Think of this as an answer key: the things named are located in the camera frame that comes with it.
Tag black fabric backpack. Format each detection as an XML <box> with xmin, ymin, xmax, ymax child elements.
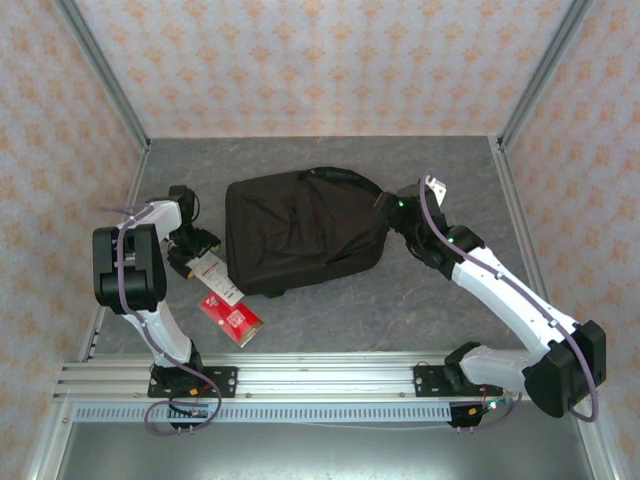
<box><xmin>224</xmin><ymin>167</ymin><xmax>389</xmax><ymax>299</ymax></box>

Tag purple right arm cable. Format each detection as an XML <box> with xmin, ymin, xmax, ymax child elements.
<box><xmin>419</xmin><ymin>172</ymin><xmax>601</xmax><ymax>431</ymax></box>

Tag aluminium side rail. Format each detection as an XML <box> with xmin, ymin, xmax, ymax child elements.
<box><xmin>78</xmin><ymin>142</ymin><xmax>151</xmax><ymax>362</ymax></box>
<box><xmin>492</xmin><ymin>137</ymin><xmax>569</xmax><ymax>361</ymax></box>

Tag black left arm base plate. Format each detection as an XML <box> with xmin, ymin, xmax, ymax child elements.
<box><xmin>147</xmin><ymin>365</ymin><xmax>239</xmax><ymax>400</ymax></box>

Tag small circuit board with wires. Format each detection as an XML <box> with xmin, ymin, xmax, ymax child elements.
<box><xmin>449</xmin><ymin>399</ymin><xmax>511</xmax><ymax>431</ymax></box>
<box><xmin>169</xmin><ymin>403</ymin><xmax>211</xmax><ymax>420</ymax></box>

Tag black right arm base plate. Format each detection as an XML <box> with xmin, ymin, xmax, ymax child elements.
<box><xmin>412</xmin><ymin>364</ymin><xmax>502</xmax><ymax>400</ymax></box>

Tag aluminium cross rail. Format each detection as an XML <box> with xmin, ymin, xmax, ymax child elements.
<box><xmin>52</xmin><ymin>352</ymin><xmax>600</xmax><ymax>402</ymax></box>

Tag aluminium corner post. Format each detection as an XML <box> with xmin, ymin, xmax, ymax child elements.
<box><xmin>497</xmin><ymin>0</ymin><xmax>596</xmax><ymax>151</ymax></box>
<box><xmin>52</xmin><ymin>0</ymin><xmax>152</xmax><ymax>154</ymax></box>

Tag grey slotted cable duct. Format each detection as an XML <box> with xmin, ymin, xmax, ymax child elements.
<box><xmin>73</xmin><ymin>402</ymin><xmax>454</xmax><ymax>425</ymax></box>

